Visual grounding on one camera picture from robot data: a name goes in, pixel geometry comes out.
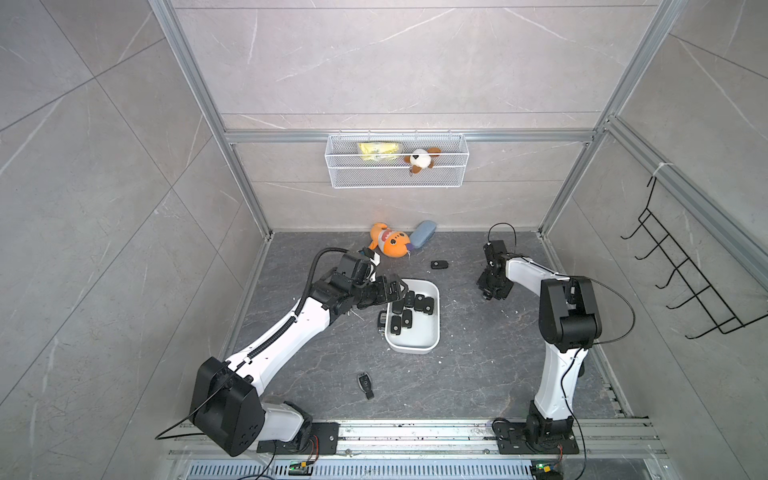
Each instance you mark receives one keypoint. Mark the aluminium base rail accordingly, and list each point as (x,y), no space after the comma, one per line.
(618,448)

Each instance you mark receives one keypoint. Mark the white storage box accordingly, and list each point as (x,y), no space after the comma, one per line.
(424,335)

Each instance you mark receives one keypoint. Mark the black wall hook rack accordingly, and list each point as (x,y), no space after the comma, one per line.
(683,270)

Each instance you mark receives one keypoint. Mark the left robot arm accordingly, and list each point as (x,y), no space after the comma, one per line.
(226,405)

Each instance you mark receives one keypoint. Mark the orange plush toy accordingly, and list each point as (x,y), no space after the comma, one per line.
(391,243)

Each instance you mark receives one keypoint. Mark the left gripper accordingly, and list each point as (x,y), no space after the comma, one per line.
(382,296)

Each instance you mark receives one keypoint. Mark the white wire wall basket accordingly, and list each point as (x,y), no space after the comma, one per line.
(348,171)

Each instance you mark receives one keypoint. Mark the brown white plush dog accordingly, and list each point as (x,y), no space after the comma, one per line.
(421,159)

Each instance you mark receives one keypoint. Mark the black car key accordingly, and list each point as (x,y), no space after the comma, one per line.
(395,325)
(439,264)

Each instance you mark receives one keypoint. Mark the black VW key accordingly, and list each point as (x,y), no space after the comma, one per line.
(407,319)

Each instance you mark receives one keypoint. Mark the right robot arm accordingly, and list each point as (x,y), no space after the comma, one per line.
(569,323)

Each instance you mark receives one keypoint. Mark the blue grey pouch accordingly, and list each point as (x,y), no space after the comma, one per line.
(422,234)

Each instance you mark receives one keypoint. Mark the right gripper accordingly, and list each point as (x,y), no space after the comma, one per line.
(482,286)

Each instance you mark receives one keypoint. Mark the black key with buttons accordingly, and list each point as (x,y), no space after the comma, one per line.
(382,321)

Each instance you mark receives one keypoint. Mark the black silver key front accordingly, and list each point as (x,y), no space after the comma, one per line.
(365,384)

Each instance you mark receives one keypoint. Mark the yellow item in basket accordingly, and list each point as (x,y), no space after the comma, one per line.
(379,151)

